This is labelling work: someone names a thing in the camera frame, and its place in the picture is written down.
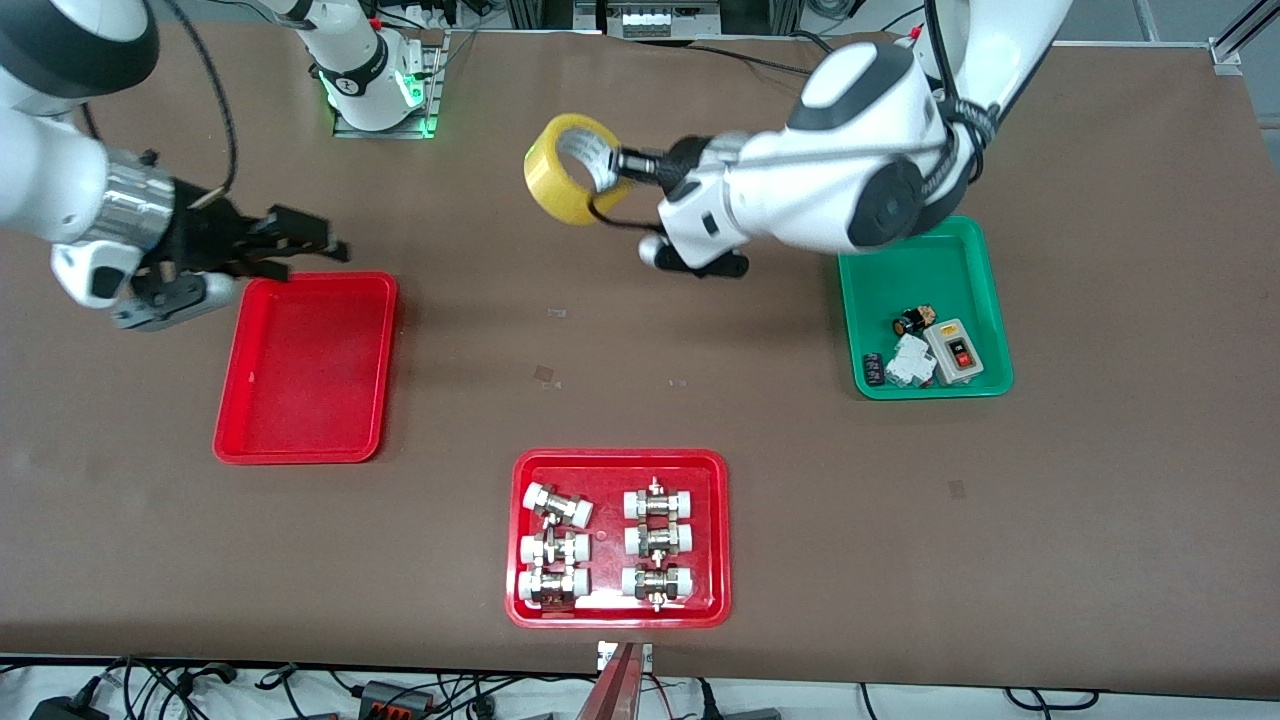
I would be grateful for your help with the red aluminium profile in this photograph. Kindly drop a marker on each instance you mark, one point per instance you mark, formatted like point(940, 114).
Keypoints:
point(612, 690)

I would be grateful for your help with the tilted white-capped metal fitting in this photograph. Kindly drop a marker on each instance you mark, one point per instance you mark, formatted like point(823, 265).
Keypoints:
point(558, 505)

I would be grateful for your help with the black round push button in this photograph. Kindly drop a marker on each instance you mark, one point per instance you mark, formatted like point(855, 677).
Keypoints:
point(910, 323)

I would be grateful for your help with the green plastic tray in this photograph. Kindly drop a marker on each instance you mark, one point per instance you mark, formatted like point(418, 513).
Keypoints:
point(960, 270)

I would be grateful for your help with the red tray holding fittings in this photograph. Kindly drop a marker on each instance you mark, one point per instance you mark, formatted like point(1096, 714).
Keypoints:
point(608, 540)

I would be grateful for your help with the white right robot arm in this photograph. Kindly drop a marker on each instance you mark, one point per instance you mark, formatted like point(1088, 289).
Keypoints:
point(60, 150)

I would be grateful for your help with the black orange connector box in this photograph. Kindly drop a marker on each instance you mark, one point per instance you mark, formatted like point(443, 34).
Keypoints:
point(398, 698)

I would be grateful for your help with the small black terminal block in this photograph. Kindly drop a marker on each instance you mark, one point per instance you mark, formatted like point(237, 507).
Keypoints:
point(873, 370)

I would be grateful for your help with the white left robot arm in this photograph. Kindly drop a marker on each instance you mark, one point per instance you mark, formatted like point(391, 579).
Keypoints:
point(850, 150)

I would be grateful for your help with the black power adapter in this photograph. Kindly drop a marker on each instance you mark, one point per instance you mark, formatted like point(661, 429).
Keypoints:
point(65, 708)

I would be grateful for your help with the grey switch box red button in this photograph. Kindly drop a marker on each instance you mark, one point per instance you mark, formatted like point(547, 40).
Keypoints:
point(955, 352)

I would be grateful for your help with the yellow tape roll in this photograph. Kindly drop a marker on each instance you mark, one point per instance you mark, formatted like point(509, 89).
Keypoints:
point(550, 185)

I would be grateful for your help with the white circuit breaker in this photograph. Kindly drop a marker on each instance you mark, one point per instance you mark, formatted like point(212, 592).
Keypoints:
point(908, 362)

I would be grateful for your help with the white-capped metal pipe fitting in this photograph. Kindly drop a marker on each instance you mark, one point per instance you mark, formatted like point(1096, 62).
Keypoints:
point(657, 583)
point(552, 585)
point(658, 500)
point(553, 548)
point(658, 540)

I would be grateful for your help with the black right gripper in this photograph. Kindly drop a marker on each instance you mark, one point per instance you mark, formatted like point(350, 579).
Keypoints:
point(207, 238)

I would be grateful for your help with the empty red plastic tray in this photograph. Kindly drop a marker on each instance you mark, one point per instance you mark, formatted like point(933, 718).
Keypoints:
point(305, 370)

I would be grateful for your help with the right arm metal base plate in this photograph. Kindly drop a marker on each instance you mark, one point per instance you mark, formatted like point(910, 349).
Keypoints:
point(432, 90)

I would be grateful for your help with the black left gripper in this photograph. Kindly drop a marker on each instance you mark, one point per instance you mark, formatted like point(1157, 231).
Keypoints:
point(684, 161)

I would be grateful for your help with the silver profile bracket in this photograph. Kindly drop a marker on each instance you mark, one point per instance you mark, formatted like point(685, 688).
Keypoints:
point(604, 655)

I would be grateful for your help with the white terminal block unit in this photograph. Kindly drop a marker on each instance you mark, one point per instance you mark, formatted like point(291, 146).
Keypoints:
point(660, 18)

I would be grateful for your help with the aluminium frame rail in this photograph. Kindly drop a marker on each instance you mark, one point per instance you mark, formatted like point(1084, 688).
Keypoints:
point(1232, 50)

